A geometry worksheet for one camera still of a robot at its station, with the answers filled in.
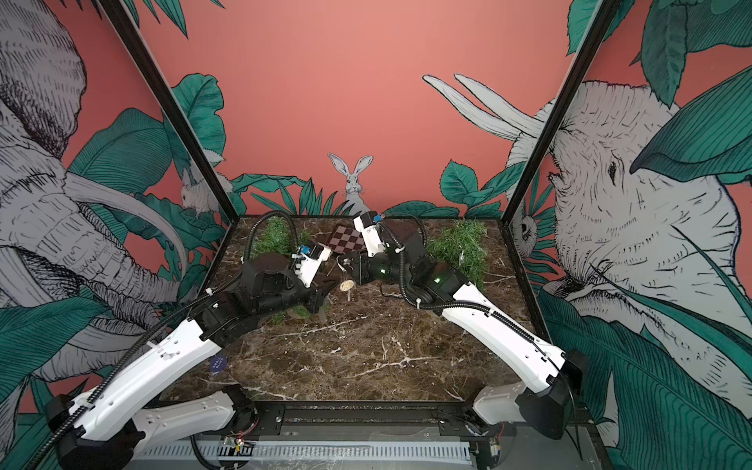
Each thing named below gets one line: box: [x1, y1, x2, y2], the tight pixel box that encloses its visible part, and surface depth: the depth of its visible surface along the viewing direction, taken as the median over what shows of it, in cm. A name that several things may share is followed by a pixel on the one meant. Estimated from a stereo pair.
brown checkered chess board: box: [327, 224, 367, 254], surface depth 60 cm
